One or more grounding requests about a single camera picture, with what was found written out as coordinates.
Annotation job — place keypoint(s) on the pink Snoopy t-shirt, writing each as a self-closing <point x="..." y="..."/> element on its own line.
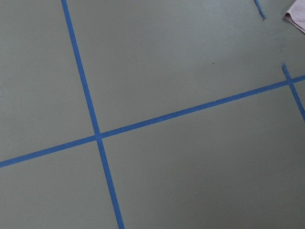
<point x="296" y="15"/>

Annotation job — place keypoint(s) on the blue tape strip long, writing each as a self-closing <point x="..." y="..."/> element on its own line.
<point x="94" y="121"/>

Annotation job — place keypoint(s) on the short blue tape piece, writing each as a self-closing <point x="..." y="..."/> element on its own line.
<point x="291" y="82"/>

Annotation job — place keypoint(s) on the short blue tape stub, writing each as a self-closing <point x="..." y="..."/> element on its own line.
<point x="260" y="10"/>

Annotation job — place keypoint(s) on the blue tape strip crossing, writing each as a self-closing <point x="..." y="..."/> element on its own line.
<point x="141" y="124"/>

